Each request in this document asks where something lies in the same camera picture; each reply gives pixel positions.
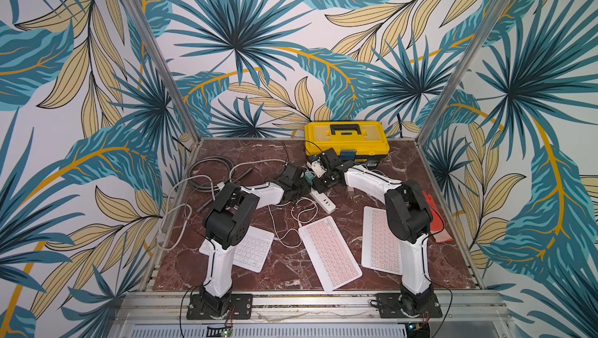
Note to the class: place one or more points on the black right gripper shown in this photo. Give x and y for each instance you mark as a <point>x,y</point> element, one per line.
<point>325,177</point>

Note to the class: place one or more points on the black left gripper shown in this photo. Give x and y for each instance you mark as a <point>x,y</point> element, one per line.
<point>306,189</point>

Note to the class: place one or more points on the teal USB charger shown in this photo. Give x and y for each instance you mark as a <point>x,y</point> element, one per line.
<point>309,176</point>

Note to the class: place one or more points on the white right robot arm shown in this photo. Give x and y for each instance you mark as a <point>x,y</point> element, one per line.
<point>408,216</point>

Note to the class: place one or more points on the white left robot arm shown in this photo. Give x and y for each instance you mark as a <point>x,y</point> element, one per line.
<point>228,222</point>

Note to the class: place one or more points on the white keyboard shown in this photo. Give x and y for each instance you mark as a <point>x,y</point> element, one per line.
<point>251,253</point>

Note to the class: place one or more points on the right pink keyboard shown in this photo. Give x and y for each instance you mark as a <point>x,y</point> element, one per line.
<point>380,248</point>

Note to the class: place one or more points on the pink keyboard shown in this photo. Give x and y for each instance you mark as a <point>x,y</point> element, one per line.
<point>380,248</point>
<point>329,253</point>

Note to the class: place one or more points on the middle pink keyboard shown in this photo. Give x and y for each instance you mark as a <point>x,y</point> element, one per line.
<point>329,253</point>

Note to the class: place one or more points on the white power strip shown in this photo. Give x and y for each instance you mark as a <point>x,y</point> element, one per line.
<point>323,200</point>

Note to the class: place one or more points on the yellow black toolbox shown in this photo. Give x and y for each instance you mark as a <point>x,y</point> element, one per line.
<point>351,140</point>

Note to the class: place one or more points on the red glove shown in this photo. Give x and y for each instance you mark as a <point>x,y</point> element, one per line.
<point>438,228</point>

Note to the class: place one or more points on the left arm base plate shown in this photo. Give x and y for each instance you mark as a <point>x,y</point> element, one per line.
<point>232,306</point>

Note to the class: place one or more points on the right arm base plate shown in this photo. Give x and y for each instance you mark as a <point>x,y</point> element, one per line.
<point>387,305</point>

